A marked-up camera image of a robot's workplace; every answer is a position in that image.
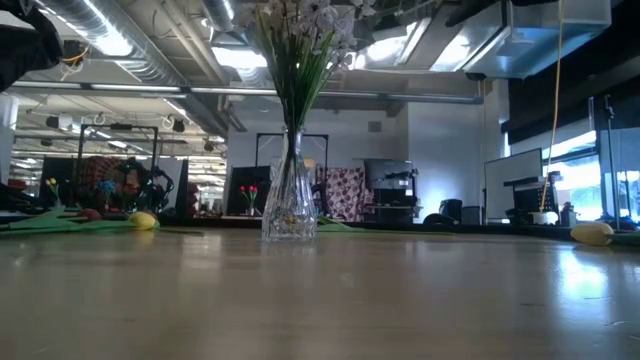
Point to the tall faceted clear glass vase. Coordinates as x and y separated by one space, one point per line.
305 220

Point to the pale pink flower bunch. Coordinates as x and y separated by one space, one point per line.
297 85

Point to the dark red artificial tulip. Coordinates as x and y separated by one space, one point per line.
90 214

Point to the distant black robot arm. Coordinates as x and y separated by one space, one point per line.
140 172

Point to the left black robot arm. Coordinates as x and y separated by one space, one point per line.
25 45

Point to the small red tulips in vase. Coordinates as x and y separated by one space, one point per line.
251 189

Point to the blue artificial flowers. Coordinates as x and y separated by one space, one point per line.
106 186

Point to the small yellow flowers in vase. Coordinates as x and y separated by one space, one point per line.
52 182

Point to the dark equipment shelf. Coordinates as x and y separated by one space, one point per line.
395 195

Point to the black upright panel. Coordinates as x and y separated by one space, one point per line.
235 180

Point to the black office chair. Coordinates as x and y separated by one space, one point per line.
450 210

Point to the bright ceiling light panel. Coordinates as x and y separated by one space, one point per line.
240 57

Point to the white whiteboard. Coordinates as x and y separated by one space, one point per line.
510 180

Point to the black desk equipment stand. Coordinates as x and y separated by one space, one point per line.
530 200

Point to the dark red patterned cloth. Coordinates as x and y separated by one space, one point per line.
97 170

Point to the dark bottle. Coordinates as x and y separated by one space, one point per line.
568 215

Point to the black tripod stand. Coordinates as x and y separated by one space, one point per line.
611 150

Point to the black gantry frame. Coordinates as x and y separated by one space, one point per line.
257 150
80 150

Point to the narrow silver spiral duct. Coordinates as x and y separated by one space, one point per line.
217 15

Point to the wide silver spiral duct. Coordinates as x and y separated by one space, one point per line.
150 70

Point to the rectangular silver air duct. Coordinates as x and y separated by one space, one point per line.
525 50

